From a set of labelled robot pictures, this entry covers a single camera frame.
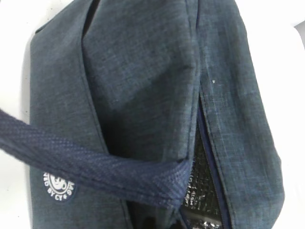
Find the dark blue lunch bag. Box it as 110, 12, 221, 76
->
0, 0, 285, 229

